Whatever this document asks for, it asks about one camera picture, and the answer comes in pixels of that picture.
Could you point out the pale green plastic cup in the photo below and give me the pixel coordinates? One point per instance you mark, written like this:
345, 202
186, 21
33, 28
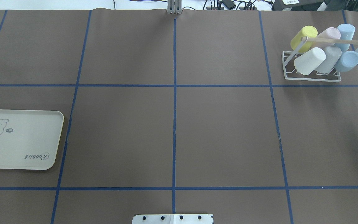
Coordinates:
309, 61

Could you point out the pink plastic cup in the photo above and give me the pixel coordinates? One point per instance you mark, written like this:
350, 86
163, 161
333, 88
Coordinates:
329, 33

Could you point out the blue plastic cup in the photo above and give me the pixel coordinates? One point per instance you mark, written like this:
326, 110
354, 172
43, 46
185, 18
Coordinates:
347, 31
347, 61

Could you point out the white plastic tray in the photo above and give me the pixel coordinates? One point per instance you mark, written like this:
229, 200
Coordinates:
29, 139

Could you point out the aluminium frame post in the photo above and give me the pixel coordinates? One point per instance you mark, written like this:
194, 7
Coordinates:
174, 7

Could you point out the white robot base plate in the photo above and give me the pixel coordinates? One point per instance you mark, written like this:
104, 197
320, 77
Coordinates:
173, 219

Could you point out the white wire cup rack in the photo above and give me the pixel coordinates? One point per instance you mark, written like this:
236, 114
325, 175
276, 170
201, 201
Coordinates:
288, 58

